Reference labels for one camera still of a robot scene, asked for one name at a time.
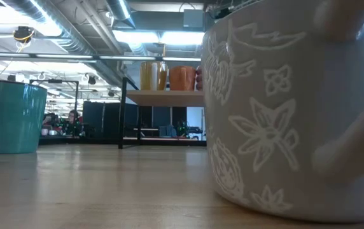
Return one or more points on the person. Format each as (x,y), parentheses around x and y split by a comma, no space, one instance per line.
(72,119)

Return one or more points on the orange mug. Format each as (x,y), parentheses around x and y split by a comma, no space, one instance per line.
(182,79)

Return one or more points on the black partition panels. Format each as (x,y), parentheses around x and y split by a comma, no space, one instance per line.
(112,121)

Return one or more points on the blue grey chair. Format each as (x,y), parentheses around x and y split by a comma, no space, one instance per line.
(168,131)

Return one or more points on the bright ceiling light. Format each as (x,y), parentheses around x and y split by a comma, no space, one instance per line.
(156,37)

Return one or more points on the small white cup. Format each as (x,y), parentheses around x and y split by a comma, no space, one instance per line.
(53,132)
(44,132)

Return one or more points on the yellow mug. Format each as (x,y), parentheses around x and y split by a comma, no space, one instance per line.
(147,76)

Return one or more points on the grey floral mug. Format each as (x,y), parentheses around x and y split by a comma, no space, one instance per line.
(264,143)

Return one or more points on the wooden shelf black legs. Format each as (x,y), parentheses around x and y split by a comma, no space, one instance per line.
(163,98)

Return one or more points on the long ceiling light bar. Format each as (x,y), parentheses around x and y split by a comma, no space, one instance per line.
(74,56)

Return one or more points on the shiny silver ventilation duct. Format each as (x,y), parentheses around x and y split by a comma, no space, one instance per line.
(121,12)

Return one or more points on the grey ceiling box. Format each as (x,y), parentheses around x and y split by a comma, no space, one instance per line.
(194,19)

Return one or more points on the large silver ventilation duct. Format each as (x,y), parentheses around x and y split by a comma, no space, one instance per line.
(74,31)

